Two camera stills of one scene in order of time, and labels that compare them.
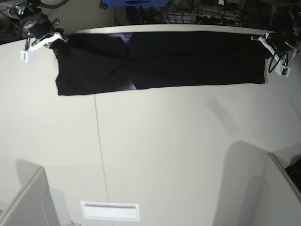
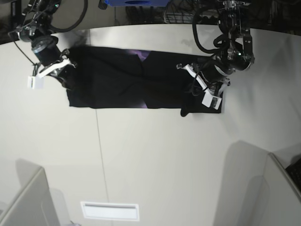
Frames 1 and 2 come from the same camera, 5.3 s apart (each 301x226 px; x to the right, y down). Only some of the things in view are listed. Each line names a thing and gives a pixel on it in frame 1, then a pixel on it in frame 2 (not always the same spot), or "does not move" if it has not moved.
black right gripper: x=278 y=39 -> x=212 y=81
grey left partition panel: x=35 y=206 does not move
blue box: x=137 y=3 does not move
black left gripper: x=40 y=26 -> x=52 y=60
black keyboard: x=294 y=170 does not move
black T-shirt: x=91 y=62 -> x=107 y=78
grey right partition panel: x=274 y=200 does not move
